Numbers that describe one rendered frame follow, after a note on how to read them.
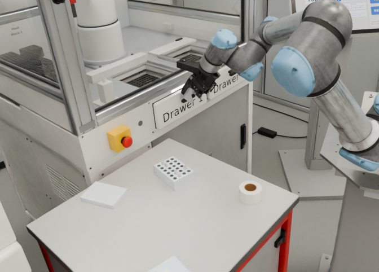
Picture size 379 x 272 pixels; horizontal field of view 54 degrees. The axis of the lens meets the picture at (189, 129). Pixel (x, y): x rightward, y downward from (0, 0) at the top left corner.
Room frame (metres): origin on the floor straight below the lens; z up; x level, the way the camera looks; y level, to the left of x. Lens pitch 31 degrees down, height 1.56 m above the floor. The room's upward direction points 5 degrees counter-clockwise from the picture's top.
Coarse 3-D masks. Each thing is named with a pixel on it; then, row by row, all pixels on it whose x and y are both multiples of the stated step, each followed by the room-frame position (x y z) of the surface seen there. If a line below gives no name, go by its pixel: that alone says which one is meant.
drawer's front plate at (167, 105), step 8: (168, 96) 1.33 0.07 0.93; (176, 96) 1.34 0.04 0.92; (160, 104) 1.28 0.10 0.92; (168, 104) 1.31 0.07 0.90; (176, 104) 1.34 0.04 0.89; (184, 104) 1.37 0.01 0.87; (192, 104) 1.41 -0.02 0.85; (200, 104) 1.44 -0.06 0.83; (160, 112) 1.28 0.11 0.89; (168, 112) 1.31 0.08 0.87; (184, 112) 1.37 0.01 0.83; (160, 120) 1.27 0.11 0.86; (168, 120) 1.30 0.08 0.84; (160, 128) 1.27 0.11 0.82
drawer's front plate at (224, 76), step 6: (222, 72) 1.56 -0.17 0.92; (222, 78) 1.56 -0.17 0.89; (228, 78) 1.59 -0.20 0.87; (234, 78) 1.62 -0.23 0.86; (240, 78) 1.65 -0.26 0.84; (222, 84) 1.55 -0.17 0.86; (228, 84) 1.59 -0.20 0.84; (234, 84) 1.62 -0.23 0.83; (216, 90) 1.52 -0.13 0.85; (222, 90) 1.55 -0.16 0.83; (210, 96) 1.49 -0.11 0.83
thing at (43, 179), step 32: (224, 96) 1.60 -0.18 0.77; (0, 128) 1.62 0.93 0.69; (192, 128) 1.45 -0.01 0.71; (224, 128) 1.61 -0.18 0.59; (32, 160) 1.42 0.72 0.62; (64, 160) 1.17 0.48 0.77; (128, 160) 1.19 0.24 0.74; (224, 160) 1.61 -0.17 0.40; (32, 192) 1.54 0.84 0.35; (64, 192) 1.26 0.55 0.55
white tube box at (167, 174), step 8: (168, 160) 1.09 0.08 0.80; (176, 160) 1.08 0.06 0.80; (160, 168) 1.04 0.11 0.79; (168, 168) 1.04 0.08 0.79; (176, 168) 1.04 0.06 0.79; (160, 176) 1.03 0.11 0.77; (168, 176) 0.99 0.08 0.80; (176, 176) 0.99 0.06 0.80; (184, 176) 0.99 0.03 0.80; (192, 176) 1.00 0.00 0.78; (168, 184) 0.99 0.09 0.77; (176, 184) 0.96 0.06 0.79; (184, 184) 0.98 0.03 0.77
